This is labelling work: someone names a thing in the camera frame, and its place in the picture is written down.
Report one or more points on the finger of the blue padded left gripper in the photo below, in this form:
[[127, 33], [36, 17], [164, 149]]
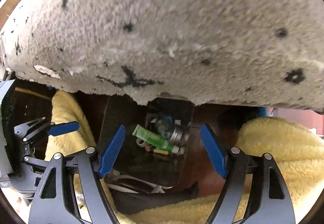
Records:
[[63, 128]]

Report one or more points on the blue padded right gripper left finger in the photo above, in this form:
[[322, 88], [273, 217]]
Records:
[[55, 199]]

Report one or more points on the yellow small bottle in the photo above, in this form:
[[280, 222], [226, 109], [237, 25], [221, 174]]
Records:
[[162, 152]]

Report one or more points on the black trash bin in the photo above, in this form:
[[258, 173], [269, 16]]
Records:
[[136, 158]]

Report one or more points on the blue wet wipes packet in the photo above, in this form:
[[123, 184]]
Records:
[[164, 123]]

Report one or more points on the grey patterned fleece bedspread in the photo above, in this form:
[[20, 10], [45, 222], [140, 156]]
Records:
[[240, 52]]

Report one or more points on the round silver tin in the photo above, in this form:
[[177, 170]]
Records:
[[179, 136]]

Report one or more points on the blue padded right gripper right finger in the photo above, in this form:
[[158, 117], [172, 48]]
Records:
[[269, 200]]

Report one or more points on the green daisy lotion tube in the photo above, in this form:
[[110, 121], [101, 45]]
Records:
[[154, 139]]

